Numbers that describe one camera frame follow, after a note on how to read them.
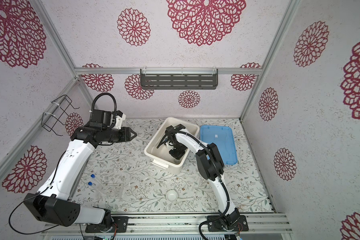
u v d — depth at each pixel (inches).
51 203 15.3
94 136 20.0
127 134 26.5
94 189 33.4
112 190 33.5
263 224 29.8
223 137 43.3
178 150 32.2
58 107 30.8
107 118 23.1
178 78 36.6
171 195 32.6
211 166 22.6
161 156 40.1
